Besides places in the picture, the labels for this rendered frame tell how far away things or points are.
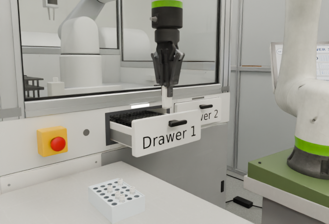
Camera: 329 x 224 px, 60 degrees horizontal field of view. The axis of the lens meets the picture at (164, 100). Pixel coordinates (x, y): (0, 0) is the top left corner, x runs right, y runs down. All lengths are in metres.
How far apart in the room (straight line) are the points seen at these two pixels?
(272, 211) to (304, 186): 0.17
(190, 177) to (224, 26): 0.70
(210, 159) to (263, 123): 1.34
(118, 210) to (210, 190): 0.86
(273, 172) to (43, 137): 0.63
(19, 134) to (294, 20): 0.86
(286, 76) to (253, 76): 1.70
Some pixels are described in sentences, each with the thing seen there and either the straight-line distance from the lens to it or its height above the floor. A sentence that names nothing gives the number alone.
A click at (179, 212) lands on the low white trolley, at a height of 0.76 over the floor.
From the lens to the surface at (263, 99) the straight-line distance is 2.64.
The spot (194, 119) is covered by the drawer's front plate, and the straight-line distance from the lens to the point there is 1.00.
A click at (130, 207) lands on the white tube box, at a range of 0.67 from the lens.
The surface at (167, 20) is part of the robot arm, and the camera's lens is 0.83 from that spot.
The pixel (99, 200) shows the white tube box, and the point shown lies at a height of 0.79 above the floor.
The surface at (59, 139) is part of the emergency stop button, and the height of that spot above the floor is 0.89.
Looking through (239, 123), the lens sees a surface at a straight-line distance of 2.82.
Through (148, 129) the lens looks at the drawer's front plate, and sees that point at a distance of 0.86.
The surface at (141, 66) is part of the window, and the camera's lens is 1.05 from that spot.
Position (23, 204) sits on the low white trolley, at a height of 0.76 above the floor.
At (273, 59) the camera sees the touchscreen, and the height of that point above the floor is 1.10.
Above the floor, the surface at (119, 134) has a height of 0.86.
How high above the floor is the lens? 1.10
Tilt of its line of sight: 8 degrees down
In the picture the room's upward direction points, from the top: straight up
